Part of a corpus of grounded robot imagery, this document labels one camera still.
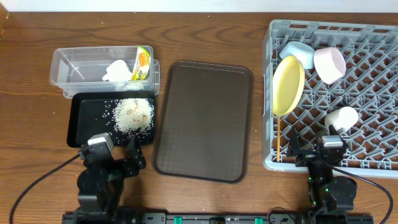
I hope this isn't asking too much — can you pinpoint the white cup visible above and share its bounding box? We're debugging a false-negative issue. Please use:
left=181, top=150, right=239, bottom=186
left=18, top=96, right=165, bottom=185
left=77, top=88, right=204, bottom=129
left=325, top=106, right=359, bottom=131

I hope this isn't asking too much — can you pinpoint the wooden chopstick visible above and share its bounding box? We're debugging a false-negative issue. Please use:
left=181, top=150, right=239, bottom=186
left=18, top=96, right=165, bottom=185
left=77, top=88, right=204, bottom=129
left=277, top=115, right=281, bottom=162

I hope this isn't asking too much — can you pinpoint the pile of rice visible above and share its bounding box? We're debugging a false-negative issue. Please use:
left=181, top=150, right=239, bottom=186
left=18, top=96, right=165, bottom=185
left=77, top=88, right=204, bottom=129
left=101, top=98, right=155, bottom=135

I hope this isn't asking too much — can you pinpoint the white pink bowl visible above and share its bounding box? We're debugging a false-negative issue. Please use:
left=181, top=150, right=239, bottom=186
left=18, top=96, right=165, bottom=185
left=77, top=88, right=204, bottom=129
left=313, top=47, right=346, bottom=85

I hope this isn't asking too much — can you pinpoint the yellow plate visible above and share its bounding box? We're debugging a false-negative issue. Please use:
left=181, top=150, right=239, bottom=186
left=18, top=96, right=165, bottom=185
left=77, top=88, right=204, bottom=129
left=272, top=56, right=305, bottom=116

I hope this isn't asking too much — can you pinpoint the light blue bowl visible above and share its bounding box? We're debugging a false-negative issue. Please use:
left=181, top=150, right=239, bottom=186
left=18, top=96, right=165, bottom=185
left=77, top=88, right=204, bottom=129
left=279, top=41, right=315, bottom=69

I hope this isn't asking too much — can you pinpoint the white tissue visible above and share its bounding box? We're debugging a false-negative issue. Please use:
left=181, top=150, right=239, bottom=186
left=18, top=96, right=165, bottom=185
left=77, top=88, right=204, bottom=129
left=102, top=60, right=132, bottom=82

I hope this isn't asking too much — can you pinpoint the green yellow snack wrapper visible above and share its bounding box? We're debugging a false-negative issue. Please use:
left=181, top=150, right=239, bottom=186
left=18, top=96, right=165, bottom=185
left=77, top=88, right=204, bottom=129
left=131, top=46, right=151, bottom=80

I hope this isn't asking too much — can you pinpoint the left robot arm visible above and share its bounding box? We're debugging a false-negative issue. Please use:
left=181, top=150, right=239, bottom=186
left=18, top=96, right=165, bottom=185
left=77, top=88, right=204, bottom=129
left=72, top=133, right=146, bottom=223

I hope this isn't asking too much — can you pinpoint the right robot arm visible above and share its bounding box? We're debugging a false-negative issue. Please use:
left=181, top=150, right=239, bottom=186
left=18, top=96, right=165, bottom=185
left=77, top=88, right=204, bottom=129
left=287, top=126, right=357, bottom=223

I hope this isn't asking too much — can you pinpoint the grey dishwasher rack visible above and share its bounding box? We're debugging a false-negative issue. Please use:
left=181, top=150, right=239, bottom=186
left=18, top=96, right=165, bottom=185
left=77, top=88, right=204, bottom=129
left=262, top=20, right=397, bottom=179

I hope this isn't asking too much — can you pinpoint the black plastic bin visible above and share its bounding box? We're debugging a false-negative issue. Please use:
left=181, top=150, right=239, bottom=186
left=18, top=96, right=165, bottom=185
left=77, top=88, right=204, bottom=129
left=67, top=91, right=155, bottom=147

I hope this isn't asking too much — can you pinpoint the dark brown tray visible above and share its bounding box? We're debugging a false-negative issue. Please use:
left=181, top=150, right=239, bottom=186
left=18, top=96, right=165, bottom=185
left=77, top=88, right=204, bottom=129
left=153, top=60, right=254, bottom=184

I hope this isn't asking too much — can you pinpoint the clear plastic bin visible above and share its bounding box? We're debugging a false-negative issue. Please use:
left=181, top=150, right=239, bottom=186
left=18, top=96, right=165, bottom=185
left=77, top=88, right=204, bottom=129
left=49, top=45, right=160, bottom=98

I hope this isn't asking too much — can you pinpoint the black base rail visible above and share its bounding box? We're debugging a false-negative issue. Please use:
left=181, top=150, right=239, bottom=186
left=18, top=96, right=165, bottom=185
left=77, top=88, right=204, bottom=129
left=62, top=207, right=374, bottom=224

